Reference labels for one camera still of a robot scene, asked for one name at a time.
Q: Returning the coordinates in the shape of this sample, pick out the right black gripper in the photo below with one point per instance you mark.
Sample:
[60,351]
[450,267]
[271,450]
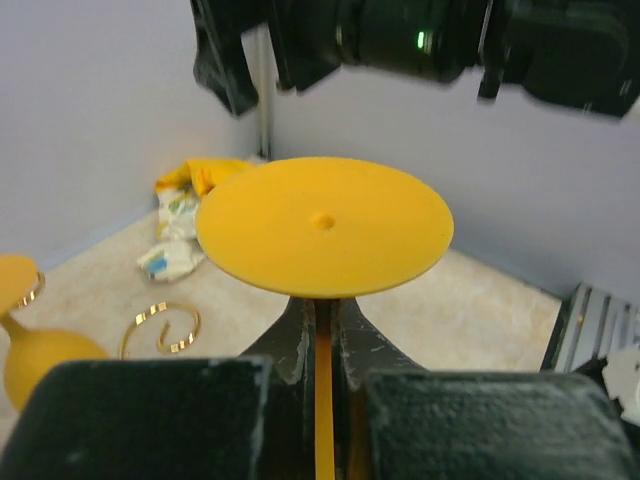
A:
[300,38]

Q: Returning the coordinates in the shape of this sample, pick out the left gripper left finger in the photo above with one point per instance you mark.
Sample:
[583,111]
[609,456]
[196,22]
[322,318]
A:
[247,417]

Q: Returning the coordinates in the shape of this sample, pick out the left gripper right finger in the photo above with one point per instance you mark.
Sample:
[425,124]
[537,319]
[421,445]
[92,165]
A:
[394,419]

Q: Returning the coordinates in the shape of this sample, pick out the orange wine glass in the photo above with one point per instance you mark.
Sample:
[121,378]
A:
[324,229]
[32,353]

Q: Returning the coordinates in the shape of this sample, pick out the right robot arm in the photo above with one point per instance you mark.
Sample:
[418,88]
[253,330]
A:
[582,55]

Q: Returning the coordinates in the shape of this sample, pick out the yellow patterned cloth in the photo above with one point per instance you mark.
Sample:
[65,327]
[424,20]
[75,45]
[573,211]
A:
[176,252]

